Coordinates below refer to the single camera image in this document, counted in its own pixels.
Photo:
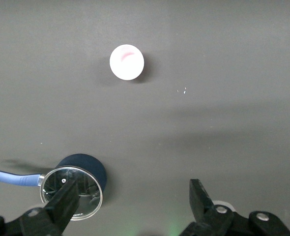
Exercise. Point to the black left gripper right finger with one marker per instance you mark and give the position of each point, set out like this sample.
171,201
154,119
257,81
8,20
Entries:
201,206

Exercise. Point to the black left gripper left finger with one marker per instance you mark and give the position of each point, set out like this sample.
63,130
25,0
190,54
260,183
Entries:
59,206

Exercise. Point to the pink plastic cup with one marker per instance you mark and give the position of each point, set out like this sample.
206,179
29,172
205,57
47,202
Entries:
126,66

